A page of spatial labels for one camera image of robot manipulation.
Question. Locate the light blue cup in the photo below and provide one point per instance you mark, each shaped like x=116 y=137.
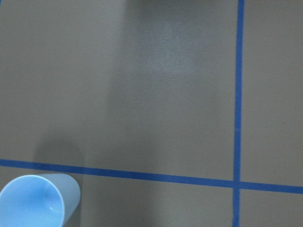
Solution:
x=46 y=200

